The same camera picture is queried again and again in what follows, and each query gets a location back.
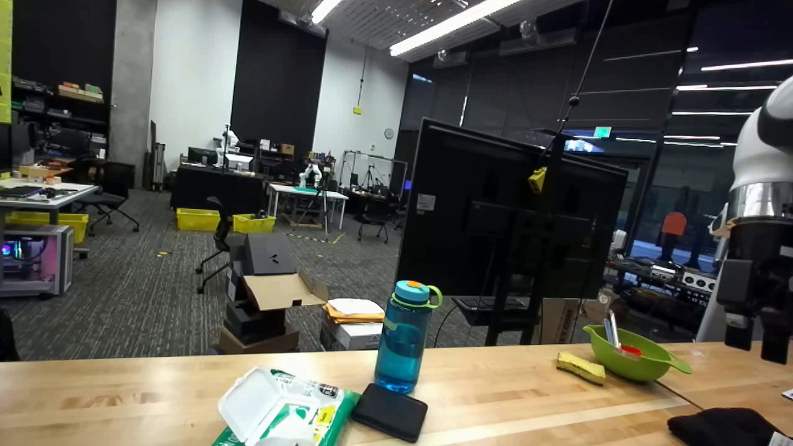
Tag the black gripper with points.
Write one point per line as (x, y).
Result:
(756, 287)

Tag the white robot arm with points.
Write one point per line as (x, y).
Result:
(762, 188)

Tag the green plastic bowl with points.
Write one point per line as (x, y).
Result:
(652, 366)

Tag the black cloth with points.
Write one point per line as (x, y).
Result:
(728, 427)

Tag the black monitor on stand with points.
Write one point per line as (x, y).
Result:
(507, 222)

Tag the blue water bottle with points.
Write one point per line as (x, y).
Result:
(406, 335)

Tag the open cardboard box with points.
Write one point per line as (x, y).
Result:
(265, 287)

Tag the green wet wipes pack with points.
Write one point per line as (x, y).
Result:
(274, 408)

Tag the black office chair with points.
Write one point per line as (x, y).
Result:
(222, 245)

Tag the yellow storage bin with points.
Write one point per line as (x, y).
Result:
(196, 220)

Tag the computer case with lights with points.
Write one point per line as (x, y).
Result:
(36, 262)

